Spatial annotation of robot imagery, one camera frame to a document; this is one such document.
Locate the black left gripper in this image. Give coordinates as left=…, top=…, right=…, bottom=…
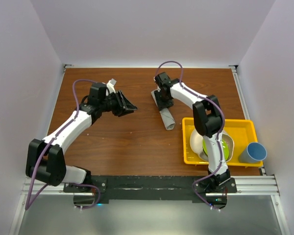
left=99, top=90, right=137, bottom=117

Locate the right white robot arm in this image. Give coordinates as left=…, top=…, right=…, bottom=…
left=152, top=72, right=231, bottom=192

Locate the beige shell-shaped plate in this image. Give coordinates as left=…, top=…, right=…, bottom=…
left=190, top=130, right=234, bottom=162

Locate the lime green bowl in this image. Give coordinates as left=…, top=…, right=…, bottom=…
left=202, top=136, right=232, bottom=162

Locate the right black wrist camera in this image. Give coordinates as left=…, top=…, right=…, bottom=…
left=154, top=72, right=171, bottom=87

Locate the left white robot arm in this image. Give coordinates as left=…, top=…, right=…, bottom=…
left=25, top=80, right=137, bottom=192

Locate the blue plastic cup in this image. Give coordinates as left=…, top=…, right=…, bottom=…
left=238, top=142, right=268, bottom=164

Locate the yellow plastic tray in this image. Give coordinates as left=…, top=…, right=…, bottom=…
left=182, top=117, right=263, bottom=167

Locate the aluminium frame rail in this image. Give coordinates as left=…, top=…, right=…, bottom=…
left=21, top=174, right=280, bottom=196

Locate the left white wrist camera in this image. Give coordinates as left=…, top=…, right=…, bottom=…
left=106, top=78, right=117, bottom=93

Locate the grey cloth napkin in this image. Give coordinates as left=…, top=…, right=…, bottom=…
left=151, top=90, right=175, bottom=131

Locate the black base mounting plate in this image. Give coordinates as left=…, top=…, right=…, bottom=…
left=63, top=176, right=237, bottom=209

